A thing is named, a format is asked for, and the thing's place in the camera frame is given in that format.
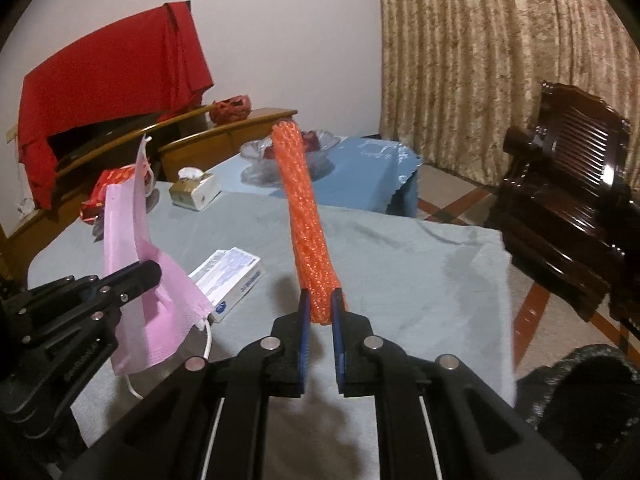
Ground grey tablecloth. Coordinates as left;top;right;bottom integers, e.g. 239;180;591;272
27;180;518;480

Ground blue tablecloth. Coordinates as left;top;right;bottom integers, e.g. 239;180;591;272
207;135;423;218

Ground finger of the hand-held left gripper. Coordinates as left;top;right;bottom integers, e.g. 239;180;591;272
25;260;163;356
27;274;108;306

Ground red patterned gift packet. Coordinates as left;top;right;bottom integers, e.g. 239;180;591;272
80;167;156;223

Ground black trash bin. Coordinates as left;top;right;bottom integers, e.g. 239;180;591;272
517;344;640;480

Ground red cloth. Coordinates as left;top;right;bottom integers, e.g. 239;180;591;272
17;2;215;210

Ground orange foam net sleeve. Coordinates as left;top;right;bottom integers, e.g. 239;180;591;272
270;121;347;326

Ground tissue box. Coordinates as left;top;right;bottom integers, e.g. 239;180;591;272
169;166;222;212

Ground beige patterned curtain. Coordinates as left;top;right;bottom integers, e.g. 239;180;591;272
372;0;640;196

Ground pink face mask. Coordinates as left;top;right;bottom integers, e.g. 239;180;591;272
102;134;213;401

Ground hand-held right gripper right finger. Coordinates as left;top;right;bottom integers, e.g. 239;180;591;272
330;287;583;480

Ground white medicine box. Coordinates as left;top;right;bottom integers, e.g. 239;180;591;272
189;247;264;323

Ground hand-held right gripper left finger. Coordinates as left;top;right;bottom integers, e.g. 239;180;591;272
60;290;308;480

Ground black television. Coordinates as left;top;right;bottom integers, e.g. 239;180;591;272
47;115;166;171

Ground dark wooden chair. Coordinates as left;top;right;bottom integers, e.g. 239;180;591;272
487;80;640;341

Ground glass fruit bowl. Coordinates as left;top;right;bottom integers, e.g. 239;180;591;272
240;129;342;186

